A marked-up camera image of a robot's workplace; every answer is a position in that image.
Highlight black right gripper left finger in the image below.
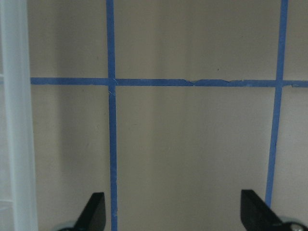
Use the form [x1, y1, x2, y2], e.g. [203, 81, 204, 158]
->
[54, 192, 108, 231]

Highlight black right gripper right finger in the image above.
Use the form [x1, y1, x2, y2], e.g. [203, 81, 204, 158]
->
[241, 189, 308, 231]

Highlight clear plastic box lid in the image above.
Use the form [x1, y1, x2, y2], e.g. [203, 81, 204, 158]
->
[0, 0, 38, 231]

